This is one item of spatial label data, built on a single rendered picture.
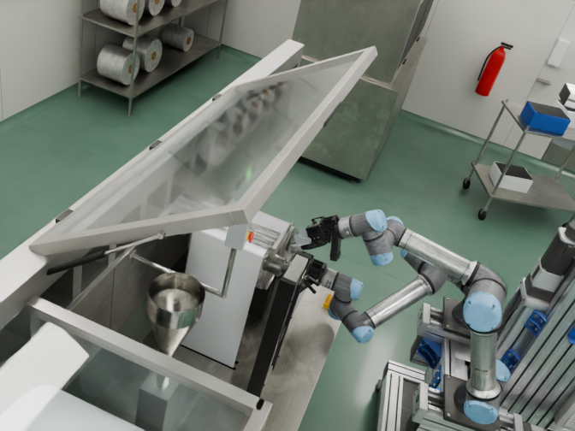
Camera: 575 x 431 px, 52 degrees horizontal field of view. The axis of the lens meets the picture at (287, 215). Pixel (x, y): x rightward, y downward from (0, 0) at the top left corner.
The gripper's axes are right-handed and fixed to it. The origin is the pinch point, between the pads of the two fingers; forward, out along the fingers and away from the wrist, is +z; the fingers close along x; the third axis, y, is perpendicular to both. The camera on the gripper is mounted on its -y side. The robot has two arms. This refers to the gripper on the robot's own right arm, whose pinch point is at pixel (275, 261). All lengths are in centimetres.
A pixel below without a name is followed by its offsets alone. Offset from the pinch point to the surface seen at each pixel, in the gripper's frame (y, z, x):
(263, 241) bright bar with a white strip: 37, -2, 38
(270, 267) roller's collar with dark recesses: 25.6, -5.5, 34.1
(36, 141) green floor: -108, 232, -151
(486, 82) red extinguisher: -41, -77, -427
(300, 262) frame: 35, -15, 38
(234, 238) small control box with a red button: 56, 0, 64
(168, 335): 35, 5, 83
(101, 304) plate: 26, 29, 76
